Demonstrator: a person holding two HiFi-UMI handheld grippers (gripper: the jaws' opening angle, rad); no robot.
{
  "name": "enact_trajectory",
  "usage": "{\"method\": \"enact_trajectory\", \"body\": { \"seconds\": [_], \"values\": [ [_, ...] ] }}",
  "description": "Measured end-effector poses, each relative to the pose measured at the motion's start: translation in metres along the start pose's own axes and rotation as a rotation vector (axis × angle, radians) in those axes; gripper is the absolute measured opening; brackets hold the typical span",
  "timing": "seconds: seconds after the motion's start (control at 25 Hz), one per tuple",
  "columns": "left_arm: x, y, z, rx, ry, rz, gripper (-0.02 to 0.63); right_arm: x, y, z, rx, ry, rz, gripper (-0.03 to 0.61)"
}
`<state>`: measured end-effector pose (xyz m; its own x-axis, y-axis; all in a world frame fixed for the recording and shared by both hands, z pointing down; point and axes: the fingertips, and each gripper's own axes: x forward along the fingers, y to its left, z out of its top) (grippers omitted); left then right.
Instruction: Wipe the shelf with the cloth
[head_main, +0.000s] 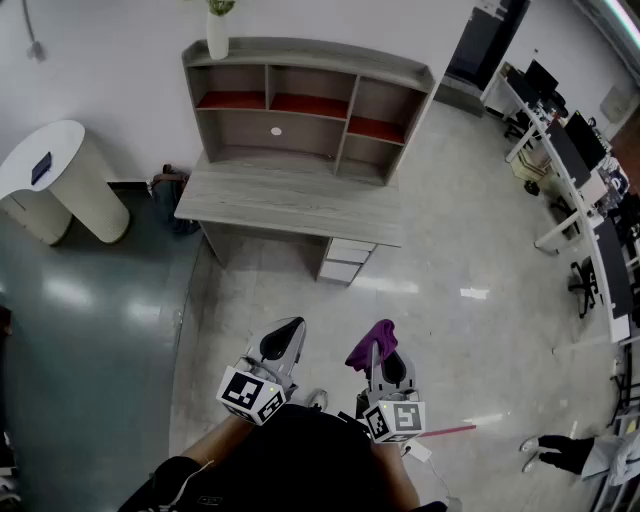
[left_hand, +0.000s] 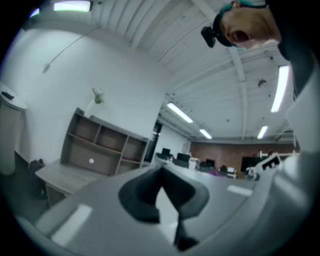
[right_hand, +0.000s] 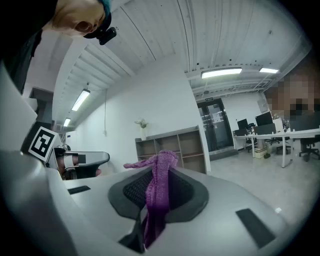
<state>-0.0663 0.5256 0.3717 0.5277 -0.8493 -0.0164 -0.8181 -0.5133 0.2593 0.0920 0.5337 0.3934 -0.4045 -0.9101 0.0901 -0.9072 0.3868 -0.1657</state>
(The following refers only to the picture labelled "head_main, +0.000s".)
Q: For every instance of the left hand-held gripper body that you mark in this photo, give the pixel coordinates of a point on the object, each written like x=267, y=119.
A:
x=260, y=385

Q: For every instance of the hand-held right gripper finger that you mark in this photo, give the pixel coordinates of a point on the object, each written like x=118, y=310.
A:
x=411, y=372
x=376, y=375

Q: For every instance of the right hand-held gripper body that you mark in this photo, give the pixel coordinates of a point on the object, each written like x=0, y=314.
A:
x=400, y=420

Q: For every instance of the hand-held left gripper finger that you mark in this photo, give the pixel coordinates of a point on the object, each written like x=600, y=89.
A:
x=257, y=342
x=299, y=345

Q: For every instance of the purple wiping cloth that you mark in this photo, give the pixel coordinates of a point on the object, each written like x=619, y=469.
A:
x=372, y=342

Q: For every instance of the grey wooden shelf unit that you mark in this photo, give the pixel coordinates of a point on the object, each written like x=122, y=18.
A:
x=310, y=57

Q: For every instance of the person's right forearm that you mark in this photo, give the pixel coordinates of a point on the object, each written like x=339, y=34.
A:
x=395, y=470

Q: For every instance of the person's left forearm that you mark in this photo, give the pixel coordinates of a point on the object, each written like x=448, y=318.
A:
x=220, y=440

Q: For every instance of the grey wood-grain board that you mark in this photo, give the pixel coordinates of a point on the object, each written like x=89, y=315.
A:
x=290, y=205

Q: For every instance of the person's grey shoe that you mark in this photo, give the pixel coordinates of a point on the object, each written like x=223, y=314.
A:
x=317, y=399
x=361, y=402

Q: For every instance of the white power adapter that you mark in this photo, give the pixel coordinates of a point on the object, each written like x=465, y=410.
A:
x=417, y=451

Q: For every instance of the black flat device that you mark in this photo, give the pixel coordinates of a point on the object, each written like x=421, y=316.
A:
x=350, y=420

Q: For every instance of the person's black clothed torso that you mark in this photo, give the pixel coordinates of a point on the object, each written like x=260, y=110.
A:
x=290, y=465

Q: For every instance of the dark backpack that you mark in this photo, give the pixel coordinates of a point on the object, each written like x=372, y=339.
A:
x=172, y=200

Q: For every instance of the black office chair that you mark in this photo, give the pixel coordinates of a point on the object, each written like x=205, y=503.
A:
x=565, y=207
x=515, y=127
x=585, y=285

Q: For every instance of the small black round object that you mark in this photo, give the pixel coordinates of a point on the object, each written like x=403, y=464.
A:
x=530, y=187

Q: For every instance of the tan cardboard box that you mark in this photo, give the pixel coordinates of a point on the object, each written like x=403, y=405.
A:
x=532, y=165

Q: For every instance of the dark brown cabinet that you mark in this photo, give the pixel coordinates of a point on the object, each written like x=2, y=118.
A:
x=5, y=320

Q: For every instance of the white black equipment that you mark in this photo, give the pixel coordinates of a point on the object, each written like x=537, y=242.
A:
x=6, y=480

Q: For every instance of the dark blue notebook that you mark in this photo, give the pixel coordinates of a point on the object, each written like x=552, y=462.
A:
x=41, y=170

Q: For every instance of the row of black monitors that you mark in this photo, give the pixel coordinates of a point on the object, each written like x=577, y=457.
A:
x=585, y=140

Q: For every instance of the white vase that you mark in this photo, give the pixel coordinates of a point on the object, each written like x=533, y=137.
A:
x=217, y=40

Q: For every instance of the green white flower bunch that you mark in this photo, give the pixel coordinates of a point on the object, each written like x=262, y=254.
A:
x=220, y=6

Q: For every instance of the black partition panel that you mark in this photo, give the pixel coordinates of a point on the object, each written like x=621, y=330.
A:
x=480, y=40

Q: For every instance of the metal frame rack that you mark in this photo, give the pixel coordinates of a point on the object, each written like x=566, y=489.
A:
x=622, y=390

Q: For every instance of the white ribbed pedestal table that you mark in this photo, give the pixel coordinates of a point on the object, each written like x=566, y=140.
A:
x=65, y=140

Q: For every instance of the grey wall panel box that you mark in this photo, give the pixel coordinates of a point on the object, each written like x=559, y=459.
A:
x=620, y=102

